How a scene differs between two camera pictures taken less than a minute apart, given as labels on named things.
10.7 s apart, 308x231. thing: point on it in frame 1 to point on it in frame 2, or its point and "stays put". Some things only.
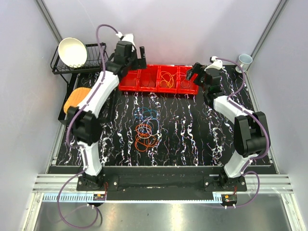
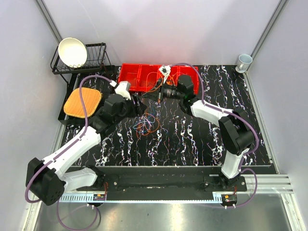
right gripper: [194, 70] to [154, 96]
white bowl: [72, 52] stays put
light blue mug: [244, 60] stays put
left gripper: [137, 61] to [139, 107]
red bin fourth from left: [184, 86] stays put
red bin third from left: [168, 81] stays put
